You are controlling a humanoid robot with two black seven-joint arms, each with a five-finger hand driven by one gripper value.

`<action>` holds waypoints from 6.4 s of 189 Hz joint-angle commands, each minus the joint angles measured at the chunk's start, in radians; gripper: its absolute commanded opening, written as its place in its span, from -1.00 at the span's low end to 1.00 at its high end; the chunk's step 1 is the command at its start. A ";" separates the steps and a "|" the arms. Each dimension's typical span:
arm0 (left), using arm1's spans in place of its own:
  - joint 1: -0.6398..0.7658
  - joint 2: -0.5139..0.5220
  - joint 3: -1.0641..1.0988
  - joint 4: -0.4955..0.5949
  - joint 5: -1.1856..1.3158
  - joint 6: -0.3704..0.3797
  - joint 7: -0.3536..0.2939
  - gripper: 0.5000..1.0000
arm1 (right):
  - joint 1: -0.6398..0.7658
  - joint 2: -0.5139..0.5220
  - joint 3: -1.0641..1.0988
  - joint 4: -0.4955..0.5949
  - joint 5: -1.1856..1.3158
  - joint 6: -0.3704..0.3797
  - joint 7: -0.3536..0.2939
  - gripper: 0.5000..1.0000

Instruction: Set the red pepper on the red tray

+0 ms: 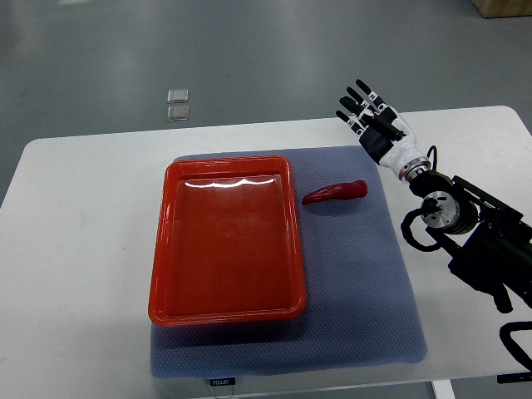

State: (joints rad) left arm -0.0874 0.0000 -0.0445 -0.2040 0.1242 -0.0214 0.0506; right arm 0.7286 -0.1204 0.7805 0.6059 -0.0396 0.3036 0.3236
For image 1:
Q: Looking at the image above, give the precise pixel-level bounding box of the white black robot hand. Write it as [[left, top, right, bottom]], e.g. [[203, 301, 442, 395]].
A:
[[336, 79, 428, 180]]

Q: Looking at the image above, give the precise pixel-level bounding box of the red pepper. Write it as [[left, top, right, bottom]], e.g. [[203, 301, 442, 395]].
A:
[[302, 180, 368, 205]]

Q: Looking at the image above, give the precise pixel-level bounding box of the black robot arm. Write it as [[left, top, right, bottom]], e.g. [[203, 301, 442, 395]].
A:
[[337, 80, 531, 314]]

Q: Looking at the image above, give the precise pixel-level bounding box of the red plastic tray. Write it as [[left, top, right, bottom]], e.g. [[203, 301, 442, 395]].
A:
[[148, 155, 307, 328]]

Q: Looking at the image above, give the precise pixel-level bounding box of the cardboard box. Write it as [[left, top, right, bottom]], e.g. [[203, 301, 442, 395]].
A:
[[472, 0, 531, 18]]

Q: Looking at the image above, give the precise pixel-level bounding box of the lower floor socket plate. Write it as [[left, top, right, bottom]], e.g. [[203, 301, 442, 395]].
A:
[[167, 104, 190, 121]]

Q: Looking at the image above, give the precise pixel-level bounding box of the floor socket plate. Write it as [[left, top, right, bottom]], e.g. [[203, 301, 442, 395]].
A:
[[167, 104, 190, 121], [167, 88, 189, 104]]

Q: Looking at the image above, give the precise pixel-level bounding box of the upper floor socket plate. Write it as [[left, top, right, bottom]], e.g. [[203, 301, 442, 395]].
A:
[[167, 88, 189, 104]]

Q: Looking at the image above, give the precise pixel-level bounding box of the blue-grey textured mat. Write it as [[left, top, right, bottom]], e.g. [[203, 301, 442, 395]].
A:
[[150, 145, 426, 379]]

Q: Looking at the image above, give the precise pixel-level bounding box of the white table leg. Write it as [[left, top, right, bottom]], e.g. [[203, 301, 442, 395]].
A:
[[431, 379, 456, 399]]

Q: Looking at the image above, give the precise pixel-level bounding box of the black table label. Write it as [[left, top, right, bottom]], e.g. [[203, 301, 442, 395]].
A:
[[209, 377, 236, 387]]

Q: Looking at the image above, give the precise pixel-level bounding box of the black table control panel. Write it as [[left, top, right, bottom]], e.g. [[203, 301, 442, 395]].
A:
[[496, 372, 532, 384]]

